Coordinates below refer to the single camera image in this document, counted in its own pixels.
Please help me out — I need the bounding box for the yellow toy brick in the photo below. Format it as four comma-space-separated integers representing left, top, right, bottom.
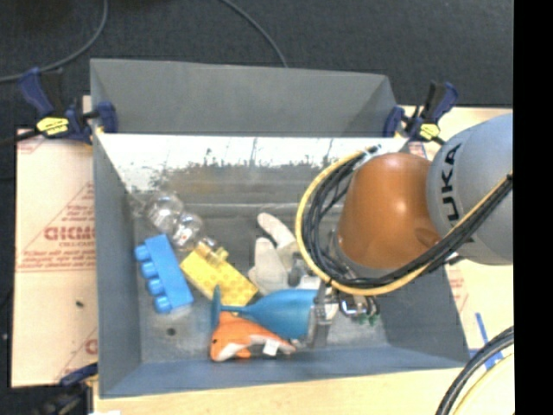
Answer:
179, 246, 260, 307

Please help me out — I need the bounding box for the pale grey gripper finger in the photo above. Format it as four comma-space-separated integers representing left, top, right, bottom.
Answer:
307, 304, 333, 349

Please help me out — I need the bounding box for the white cloth glove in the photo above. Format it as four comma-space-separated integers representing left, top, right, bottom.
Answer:
247, 212, 339, 298

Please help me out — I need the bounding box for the blue toy brick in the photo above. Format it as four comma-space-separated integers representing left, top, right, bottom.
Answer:
132, 233, 195, 316

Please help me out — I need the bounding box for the grey metal bin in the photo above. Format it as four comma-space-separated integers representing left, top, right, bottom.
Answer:
88, 58, 472, 399

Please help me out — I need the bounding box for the blue plastic goblet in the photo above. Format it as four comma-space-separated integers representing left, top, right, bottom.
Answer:
209, 284, 324, 342

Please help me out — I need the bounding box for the brown cardboard board red print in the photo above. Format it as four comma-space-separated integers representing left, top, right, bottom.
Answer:
10, 128, 99, 389

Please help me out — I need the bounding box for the clear plastic bottle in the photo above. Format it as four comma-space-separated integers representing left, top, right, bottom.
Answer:
128, 190, 230, 262

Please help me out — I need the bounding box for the orange and white toy fish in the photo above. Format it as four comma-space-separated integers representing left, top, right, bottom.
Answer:
208, 310, 298, 363

